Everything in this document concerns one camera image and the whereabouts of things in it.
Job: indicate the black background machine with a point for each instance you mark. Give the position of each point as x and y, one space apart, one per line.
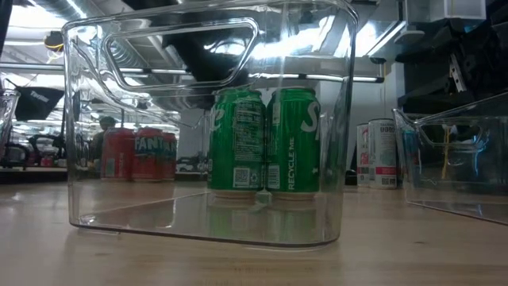
39 145

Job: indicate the dark background workbench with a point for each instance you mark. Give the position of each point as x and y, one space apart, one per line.
31 176

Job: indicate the green Sprite soda can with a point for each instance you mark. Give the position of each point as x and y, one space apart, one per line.
236 139
293 139

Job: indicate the black banner white lettering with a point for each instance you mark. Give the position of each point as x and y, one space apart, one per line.
37 103

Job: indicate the person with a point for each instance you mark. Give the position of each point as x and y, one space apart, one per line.
106 124

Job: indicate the clear plastic bin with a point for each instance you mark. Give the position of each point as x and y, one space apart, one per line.
158 214
456 190
8 119

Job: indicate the black metal table frame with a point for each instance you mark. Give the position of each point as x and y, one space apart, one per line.
5 24

